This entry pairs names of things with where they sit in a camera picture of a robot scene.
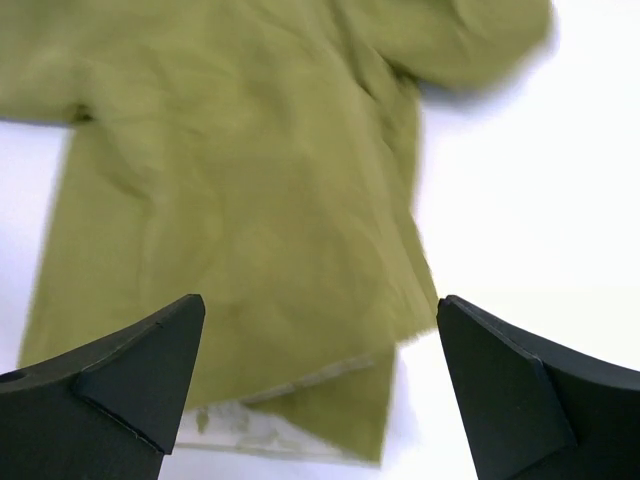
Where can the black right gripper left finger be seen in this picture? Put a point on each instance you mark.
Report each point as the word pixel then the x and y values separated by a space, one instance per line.
pixel 108 410

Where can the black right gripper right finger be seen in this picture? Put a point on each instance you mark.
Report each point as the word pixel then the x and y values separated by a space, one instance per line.
pixel 535 409

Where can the olive green hooded jacket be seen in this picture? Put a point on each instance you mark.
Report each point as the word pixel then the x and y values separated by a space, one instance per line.
pixel 263 155

